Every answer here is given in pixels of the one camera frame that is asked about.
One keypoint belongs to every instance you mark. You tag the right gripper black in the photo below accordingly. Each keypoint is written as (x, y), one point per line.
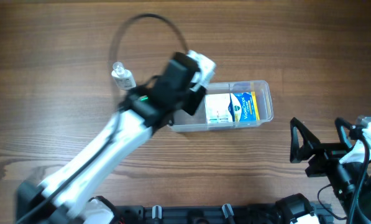
(323, 150)

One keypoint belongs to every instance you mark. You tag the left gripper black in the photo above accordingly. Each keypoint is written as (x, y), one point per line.
(192, 101)

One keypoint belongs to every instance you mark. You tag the white medicine box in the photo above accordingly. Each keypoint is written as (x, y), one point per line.
(217, 108)

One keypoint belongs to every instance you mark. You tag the blue VapoDrops box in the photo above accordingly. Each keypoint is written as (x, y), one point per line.
(244, 107)

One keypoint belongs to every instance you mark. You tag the white lotion bottle clear cap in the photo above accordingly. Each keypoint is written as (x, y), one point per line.
(123, 77)

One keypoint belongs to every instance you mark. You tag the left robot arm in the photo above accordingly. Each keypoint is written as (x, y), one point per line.
(65, 196)

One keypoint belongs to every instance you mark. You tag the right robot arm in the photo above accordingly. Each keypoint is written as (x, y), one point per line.
(351, 183)

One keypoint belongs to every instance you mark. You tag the clear plastic container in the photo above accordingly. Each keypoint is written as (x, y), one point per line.
(183, 122)

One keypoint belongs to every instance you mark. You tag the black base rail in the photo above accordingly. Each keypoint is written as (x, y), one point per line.
(253, 213)

